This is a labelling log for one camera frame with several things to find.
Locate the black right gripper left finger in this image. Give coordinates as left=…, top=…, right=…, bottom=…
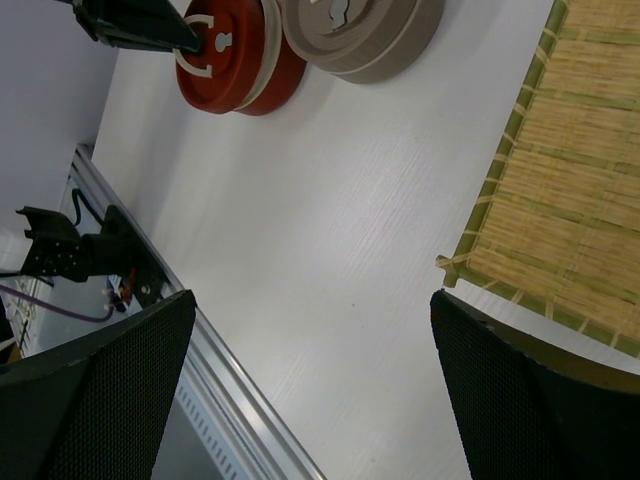
left=1, top=290, right=196, bottom=479

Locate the bamboo mat tray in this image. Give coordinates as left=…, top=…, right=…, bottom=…
left=436, top=1, right=639, bottom=357

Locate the beige round lid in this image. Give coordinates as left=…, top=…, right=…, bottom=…
left=281, top=1, right=418, bottom=63

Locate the red steel container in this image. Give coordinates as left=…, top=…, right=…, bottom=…
left=237, top=40, right=307, bottom=116

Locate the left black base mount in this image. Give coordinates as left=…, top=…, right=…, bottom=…
left=81, top=205, right=167, bottom=308

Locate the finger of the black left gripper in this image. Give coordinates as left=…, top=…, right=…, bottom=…
left=69, top=0, right=203, bottom=54

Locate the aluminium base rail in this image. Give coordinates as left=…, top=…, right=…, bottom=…
left=69, top=144, right=326, bottom=480

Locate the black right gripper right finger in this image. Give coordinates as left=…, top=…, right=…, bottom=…
left=430, top=290, right=639, bottom=479

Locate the slotted cable duct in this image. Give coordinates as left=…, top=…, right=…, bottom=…
left=175, top=377, right=249, bottom=480

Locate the red round lid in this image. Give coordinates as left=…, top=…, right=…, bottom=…
left=174, top=1, right=283, bottom=114

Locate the beige steel container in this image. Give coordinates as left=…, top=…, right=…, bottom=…
left=333, top=1, right=445, bottom=84

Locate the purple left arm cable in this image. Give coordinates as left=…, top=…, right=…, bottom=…
left=0, top=282, right=114, bottom=324

